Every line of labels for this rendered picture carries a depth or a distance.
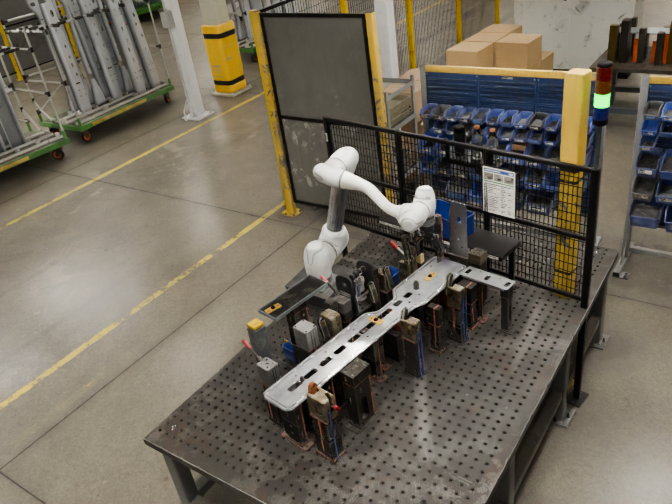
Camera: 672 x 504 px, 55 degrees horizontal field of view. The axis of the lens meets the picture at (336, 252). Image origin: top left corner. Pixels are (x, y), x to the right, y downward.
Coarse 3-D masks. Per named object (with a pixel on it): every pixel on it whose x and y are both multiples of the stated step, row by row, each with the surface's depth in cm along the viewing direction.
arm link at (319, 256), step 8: (312, 248) 381; (320, 248) 380; (328, 248) 387; (304, 256) 385; (312, 256) 380; (320, 256) 380; (328, 256) 384; (304, 264) 389; (312, 264) 382; (320, 264) 382; (328, 264) 386; (312, 272) 385; (320, 272) 385; (328, 272) 388
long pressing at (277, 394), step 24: (432, 264) 364; (456, 264) 361; (408, 288) 347; (432, 288) 344; (408, 312) 330; (336, 336) 319; (360, 336) 317; (312, 360) 307; (336, 360) 304; (288, 384) 295; (288, 408) 282
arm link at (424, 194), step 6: (420, 186) 328; (426, 186) 326; (420, 192) 323; (426, 192) 323; (432, 192) 325; (414, 198) 328; (420, 198) 324; (426, 198) 323; (432, 198) 325; (426, 204) 322; (432, 204) 325; (432, 210) 326
